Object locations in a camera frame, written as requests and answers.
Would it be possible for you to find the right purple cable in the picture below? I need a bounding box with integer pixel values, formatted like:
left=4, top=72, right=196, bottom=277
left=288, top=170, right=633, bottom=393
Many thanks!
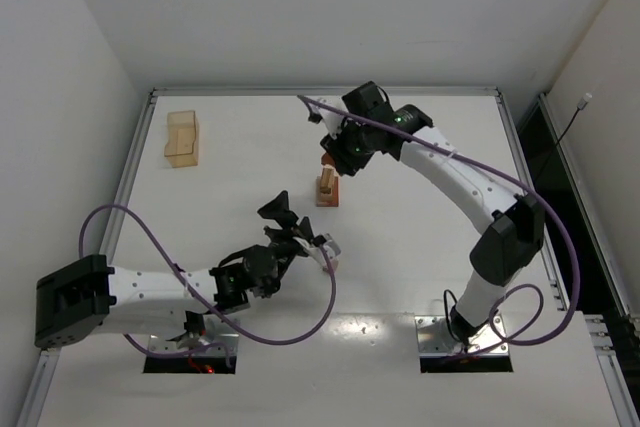
left=297, top=94, right=580, bottom=359

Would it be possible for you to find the black wall cable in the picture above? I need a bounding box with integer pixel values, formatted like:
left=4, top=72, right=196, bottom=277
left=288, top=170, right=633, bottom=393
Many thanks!
left=529, top=92, right=594, bottom=183

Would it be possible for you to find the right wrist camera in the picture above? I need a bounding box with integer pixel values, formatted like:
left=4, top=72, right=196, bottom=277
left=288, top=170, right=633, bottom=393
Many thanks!
left=305, top=97, right=347, bottom=138

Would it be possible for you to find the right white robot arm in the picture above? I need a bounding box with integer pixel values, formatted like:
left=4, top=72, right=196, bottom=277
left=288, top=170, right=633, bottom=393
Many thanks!
left=307, top=81, right=545, bottom=344

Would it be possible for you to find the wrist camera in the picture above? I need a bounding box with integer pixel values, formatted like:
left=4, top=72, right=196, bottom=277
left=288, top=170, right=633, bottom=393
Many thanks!
left=303, top=233, right=341, bottom=269
left=305, top=97, right=347, bottom=138

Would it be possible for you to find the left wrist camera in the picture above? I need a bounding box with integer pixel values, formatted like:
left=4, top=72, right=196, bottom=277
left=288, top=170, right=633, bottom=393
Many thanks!
left=303, top=233, right=341, bottom=269

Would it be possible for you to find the reddish long wood block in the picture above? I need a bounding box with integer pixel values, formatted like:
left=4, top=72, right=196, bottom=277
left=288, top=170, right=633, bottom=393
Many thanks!
left=328, top=174, right=340, bottom=207

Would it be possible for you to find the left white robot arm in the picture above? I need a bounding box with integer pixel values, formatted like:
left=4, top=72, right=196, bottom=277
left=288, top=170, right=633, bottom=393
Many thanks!
left=34, top=191, right=341, bottom=349

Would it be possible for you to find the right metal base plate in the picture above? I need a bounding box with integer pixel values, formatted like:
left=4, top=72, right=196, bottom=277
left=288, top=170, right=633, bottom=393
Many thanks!
left=414, top=315, right=510, bottom=359

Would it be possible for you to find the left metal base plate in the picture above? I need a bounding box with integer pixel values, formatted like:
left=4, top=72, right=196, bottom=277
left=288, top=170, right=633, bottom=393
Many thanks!
left=147, top=315, right=239, bottom=357

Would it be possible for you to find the brown arch wood block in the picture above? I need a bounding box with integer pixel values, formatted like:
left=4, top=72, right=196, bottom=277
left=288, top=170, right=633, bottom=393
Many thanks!
left=321, top=153, right=335, bottom=169

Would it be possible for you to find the metal base plate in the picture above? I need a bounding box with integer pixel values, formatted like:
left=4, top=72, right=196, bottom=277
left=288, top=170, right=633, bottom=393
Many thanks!
left=414, top=315, right=510, bottom=359
left=147, top=315, right=239, bottom=357

